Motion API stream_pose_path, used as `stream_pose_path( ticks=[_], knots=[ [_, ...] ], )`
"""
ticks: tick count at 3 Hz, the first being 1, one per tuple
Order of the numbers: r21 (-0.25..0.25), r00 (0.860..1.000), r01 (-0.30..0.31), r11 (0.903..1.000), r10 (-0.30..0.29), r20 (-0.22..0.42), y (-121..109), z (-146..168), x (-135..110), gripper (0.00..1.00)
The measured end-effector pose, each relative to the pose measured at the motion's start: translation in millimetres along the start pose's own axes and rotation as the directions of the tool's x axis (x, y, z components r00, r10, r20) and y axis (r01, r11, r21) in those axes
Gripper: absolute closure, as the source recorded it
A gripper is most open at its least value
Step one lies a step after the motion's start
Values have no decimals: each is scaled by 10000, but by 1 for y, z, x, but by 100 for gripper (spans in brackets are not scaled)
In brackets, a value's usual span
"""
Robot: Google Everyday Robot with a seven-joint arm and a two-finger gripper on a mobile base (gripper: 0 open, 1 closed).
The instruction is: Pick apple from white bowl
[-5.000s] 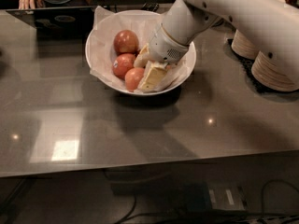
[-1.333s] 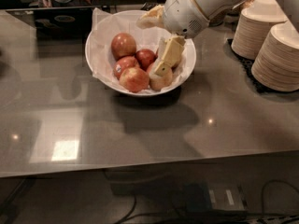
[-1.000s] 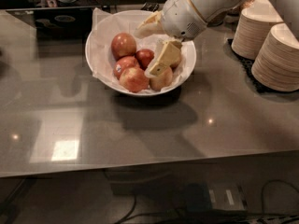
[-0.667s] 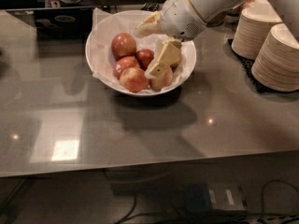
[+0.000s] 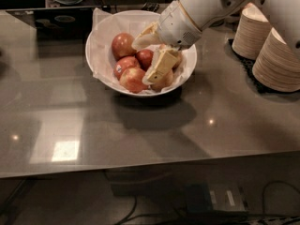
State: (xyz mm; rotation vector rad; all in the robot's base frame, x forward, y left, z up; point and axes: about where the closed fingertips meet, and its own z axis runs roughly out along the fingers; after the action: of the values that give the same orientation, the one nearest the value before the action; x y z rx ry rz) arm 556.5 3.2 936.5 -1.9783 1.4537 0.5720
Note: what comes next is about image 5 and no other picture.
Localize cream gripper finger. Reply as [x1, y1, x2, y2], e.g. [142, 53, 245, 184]
[131, 22, 159, 50]
[142, 47, 179, 85]

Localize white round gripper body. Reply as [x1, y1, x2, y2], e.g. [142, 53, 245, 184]
[157, 0, 202, 50]

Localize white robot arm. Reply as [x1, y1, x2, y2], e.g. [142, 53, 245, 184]
[132, 0, 300, 84]

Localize yellow-red apple back right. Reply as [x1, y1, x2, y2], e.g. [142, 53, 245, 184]
[159, 44, 183, 70]

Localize yellow-red apple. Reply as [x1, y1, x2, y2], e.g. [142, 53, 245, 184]
[159, 44, 183, 70]
[151, 71, 173, 92]

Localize yellow-red apple front right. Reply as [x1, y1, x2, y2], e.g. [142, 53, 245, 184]
[151, 71, 173, 92]

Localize dark red center apple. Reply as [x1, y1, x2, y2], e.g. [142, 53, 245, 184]
[135, 49, 153, 70]

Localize white ceramic bowl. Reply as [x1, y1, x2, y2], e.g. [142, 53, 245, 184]
[84, 9, 199, 98]

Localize red apple back left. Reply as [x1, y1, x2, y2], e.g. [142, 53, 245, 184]
[111, 33, 136, 61]

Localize red apple with sticker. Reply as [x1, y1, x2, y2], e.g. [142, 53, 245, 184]
[113, 56, 141, 80]

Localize orange-red apple front left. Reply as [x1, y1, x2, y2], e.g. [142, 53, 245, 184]
[119, 67, 148, 94]

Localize white paper bowl liner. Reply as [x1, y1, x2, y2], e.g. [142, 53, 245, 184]
[89, 7, 188, 95]

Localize back stack paper bowls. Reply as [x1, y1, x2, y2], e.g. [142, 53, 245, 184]
[232, 3, 272, 60]

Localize stack paper bowls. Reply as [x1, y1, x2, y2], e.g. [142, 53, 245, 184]
[232, 3, 272, 60]
[252, 28, 300, 93]

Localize black rubber mat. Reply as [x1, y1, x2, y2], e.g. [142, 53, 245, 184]
[233, 52, 300, 94]

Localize black laptop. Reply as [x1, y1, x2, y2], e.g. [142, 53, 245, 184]
[7, 6, 101, 39]

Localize front stack paper bowls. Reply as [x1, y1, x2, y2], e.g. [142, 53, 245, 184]
[252, 28, 300, 93]

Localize power box under table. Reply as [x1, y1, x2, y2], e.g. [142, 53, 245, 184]
[185, 183, 248, 215]

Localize black cable on floor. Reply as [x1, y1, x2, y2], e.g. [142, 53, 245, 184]
[102, 169, 300, 225]

